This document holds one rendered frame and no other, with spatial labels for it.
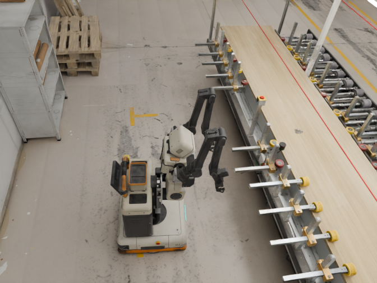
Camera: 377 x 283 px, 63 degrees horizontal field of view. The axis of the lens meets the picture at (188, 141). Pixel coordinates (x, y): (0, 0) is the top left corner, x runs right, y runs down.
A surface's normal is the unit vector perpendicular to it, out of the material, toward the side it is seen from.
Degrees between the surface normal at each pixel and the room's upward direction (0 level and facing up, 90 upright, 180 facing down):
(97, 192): 0
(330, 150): 0
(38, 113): 90
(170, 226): 0
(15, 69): 90
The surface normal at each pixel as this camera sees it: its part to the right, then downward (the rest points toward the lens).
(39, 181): 0.07, -0.69
